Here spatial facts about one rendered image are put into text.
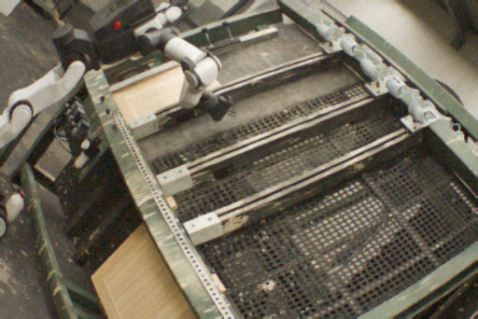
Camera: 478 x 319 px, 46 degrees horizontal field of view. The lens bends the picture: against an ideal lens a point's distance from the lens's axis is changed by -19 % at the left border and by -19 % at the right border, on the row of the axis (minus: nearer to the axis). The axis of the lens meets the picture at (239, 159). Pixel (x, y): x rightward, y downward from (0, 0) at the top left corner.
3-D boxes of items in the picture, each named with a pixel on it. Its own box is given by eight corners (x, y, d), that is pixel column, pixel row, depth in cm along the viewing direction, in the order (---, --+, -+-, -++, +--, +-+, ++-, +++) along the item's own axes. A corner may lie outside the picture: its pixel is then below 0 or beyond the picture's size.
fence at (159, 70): (110, 92, 330) (109, 87, 328) (274, 32, 352) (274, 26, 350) (112, 97, 327) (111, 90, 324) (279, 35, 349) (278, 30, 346)
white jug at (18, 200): (0, 207, 311) (16, 184, 309) (11, 215, 318) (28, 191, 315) (2, 218, 304) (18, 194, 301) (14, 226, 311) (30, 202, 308)
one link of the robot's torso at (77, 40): (51, 42, 257) (84, 22, 260) (49, 33, 266) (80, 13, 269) (70, 87, 276) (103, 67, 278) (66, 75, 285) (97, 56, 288)
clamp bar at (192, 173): (158, 186, 270) (145, 140, 255) (395, 91, 297) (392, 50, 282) (166, 201, 263) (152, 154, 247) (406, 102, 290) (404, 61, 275)
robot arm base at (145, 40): (149, 62, 261) (149, 37, 255) (133, 55, 269) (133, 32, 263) (178, 50, 270) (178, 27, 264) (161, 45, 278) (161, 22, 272)
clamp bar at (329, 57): (130, 131, 301) (119, 90, 285) (349, 51, 328) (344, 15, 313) (135, 143, 294) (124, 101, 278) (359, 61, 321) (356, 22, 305)
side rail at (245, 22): (104, 81, 352) (100, 66, 345) (279, 18, 378) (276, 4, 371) (105, 86, 348) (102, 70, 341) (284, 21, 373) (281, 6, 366)
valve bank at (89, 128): (47, 115, 318) (74, 80, 315) (63, 127, 328) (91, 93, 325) (61, 167, 282) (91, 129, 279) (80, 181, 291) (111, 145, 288)
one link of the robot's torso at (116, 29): (90, 34, 253) (163, -6, 258) (78, 9, 278) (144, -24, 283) (109, 83, 273) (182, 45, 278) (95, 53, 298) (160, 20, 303)
